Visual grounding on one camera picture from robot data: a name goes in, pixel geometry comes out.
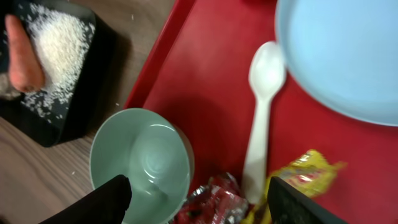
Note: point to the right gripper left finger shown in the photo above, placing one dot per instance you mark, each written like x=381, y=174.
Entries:
x=105, y=205

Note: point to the black waste tray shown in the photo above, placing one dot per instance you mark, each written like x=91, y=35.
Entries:
x=68, y=120

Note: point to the white rice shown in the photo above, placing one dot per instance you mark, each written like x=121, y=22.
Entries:
x=61, y=42

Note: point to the light blue plate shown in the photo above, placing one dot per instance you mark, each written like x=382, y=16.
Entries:
x=343, y=53

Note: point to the yellow candy wrapper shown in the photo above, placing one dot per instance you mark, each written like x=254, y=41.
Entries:
x=311, y=174

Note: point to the white plastic spoon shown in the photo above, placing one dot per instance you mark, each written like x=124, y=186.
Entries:
x=266, y=77

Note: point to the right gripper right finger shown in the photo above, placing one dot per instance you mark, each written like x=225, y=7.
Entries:
x=289, y=206

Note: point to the orange carrot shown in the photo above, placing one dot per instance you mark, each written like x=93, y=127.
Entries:
x=25, y=71

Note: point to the red candy wrapper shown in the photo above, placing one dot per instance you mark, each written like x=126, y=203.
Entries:
x=217, y=202

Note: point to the green bowl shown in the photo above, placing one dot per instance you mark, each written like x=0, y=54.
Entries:
x=157, y=160

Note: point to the red serving tray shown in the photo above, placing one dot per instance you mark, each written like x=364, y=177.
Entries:
x=196, y=76

